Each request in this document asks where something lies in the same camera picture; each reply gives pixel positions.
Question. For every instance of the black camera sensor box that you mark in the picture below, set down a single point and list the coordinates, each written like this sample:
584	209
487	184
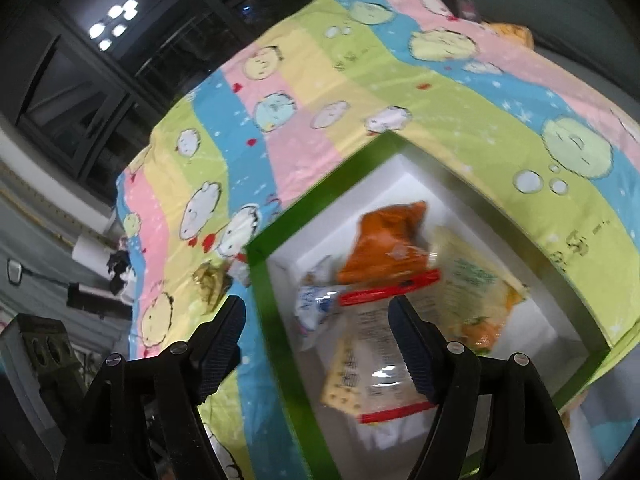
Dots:
41	385

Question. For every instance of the white red-edged snack packet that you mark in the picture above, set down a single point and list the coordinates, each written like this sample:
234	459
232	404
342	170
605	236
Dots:
386	391

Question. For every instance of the gold foil snack wrapper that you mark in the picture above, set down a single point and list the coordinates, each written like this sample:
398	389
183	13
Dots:
212	283

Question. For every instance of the grey sofa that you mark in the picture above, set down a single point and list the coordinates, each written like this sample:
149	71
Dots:
588	38

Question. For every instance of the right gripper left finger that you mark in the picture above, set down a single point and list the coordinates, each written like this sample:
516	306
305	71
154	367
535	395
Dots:
139	419

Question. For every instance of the colourful cartoon striped bedsheet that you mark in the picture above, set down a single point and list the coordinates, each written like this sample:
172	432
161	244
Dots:
556	156

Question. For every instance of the red white snack wrapper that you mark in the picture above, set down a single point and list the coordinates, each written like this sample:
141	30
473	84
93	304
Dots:
239	270

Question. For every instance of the pale yellow corn snack bag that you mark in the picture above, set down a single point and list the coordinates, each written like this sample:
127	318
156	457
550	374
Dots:
475	295

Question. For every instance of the orange snack bag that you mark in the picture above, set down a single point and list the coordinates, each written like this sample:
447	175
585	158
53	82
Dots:
386	246

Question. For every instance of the black white clothes pile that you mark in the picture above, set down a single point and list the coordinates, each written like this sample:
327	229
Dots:
122	275

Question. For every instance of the small dark bottle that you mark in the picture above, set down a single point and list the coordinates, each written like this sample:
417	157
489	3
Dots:
468	11

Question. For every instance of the soda cracker sleeve packet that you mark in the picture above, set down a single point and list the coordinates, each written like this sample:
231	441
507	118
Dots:
341	387

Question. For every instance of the white blue snack packet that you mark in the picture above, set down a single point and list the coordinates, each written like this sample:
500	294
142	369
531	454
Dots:
316	298

